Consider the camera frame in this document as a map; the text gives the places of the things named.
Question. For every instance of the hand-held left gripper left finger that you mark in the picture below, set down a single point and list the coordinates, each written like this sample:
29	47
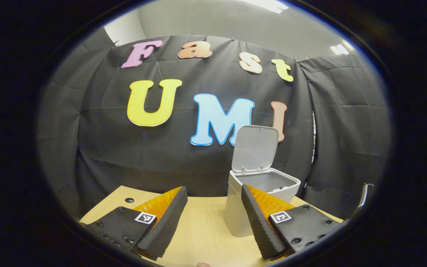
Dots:
169	226

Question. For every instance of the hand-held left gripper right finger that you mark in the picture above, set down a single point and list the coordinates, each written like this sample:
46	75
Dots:
260	226

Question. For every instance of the white desktop garbage bin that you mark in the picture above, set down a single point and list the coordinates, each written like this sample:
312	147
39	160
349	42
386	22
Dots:
254	148

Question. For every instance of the wooden desktop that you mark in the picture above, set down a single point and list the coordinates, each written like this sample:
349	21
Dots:
202	230

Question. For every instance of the black backdrop cloth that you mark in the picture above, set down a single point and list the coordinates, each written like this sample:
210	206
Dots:
198	170

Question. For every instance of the small ceiling light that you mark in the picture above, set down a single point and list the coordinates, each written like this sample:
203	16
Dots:
339	49

